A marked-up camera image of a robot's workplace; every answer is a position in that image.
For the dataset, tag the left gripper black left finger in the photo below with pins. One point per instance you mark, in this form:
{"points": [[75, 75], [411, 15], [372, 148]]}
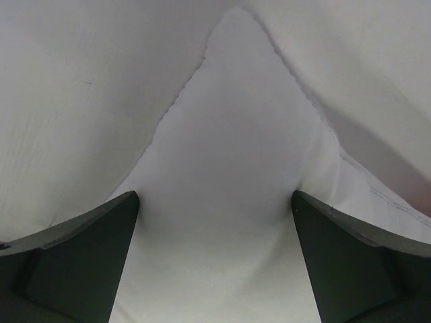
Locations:
{"points": [[69, 272]]}

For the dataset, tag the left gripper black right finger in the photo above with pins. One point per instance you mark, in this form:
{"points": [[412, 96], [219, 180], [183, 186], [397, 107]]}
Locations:
{"points": [[358, 271]]}

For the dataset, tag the white pillow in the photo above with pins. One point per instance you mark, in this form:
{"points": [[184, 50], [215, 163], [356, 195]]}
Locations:
{"points": [[216, 240]]}

